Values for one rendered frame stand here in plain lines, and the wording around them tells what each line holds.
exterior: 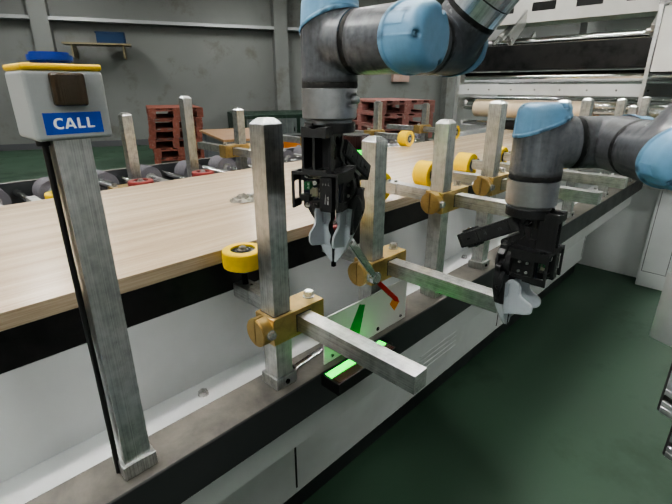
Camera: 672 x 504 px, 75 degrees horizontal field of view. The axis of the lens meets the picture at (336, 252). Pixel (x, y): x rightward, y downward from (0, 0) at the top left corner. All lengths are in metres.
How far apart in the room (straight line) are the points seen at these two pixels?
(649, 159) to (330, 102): 0.38
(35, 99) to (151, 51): 10.11
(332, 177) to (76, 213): 0.30
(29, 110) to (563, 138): 0.64
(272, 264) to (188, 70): 9.99
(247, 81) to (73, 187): 10.27
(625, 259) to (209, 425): 3.12
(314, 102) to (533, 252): 0.40
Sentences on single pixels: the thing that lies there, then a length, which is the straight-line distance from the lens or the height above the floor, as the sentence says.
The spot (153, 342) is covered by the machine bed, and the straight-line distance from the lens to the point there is 0.90.
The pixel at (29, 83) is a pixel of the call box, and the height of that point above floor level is 1.20.
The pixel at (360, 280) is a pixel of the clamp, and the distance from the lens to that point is 0.88.
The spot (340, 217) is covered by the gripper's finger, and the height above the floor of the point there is 1.02.
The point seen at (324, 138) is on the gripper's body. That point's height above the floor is 1.13.
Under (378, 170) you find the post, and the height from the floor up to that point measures 1.05.
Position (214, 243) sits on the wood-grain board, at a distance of 0.93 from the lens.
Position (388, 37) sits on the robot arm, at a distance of 0.53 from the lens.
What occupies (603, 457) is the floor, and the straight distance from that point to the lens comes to 1.91.
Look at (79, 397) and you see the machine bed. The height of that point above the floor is 0.71.
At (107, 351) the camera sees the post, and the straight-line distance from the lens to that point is 0.61.
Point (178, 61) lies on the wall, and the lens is 10.61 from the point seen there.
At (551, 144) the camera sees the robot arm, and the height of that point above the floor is 1.12.
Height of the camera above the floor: 1.20
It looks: 21 degrees down
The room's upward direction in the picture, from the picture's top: straight up
